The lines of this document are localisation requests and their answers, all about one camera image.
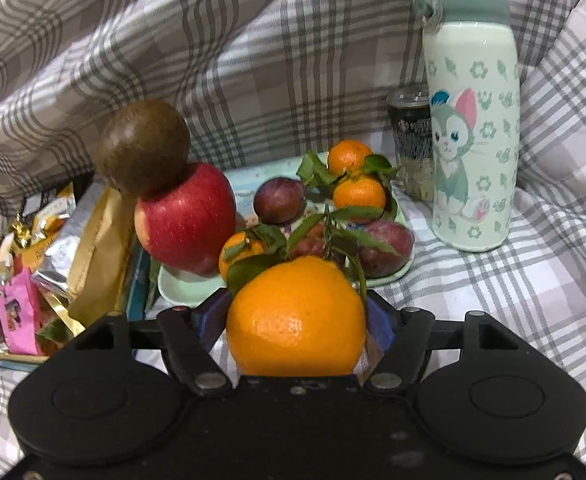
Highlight green cartoon cat water bottle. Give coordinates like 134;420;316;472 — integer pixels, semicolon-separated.
409;0;521;253

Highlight gold paper bag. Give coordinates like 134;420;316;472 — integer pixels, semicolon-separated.
68;187;141;328

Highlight large orange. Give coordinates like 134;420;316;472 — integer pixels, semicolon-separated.
225;255;369;378

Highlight silver foil packet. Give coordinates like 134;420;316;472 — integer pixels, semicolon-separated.
30;195;104;301

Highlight pale green plate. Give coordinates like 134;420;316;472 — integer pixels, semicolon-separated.
157;152;416;308

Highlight brown kiwi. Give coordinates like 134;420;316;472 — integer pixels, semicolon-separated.
96;99;191;198

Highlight pink snack packet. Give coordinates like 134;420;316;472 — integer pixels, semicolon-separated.
0;267;46;356

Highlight grey plaid blanket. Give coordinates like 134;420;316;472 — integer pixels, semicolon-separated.
0;0;586;480

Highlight dark purple passion fruit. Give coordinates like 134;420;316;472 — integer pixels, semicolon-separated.
288;222;346;266
358;219;416;279
253;176;306;226

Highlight dark glass jar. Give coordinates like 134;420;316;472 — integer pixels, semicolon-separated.
386;85;436;203

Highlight tray of snack packets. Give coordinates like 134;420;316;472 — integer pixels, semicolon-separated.
0;240;154;373

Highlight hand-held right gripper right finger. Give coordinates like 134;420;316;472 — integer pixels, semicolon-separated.
364;291;536;398

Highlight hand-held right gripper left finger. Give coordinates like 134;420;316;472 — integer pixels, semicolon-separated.
68;290;236;398

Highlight red apple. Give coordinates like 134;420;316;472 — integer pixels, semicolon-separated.
134;161;238;276

